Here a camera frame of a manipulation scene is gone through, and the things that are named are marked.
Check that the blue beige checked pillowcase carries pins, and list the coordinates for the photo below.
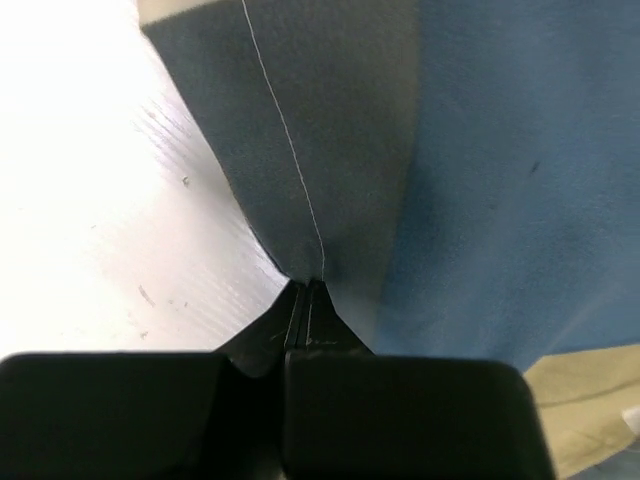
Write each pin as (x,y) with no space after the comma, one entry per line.
(463,175)

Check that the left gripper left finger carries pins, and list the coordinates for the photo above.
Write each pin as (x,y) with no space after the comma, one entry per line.
(151,415)

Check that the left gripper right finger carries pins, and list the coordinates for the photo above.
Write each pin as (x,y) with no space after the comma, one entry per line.
(351,414)

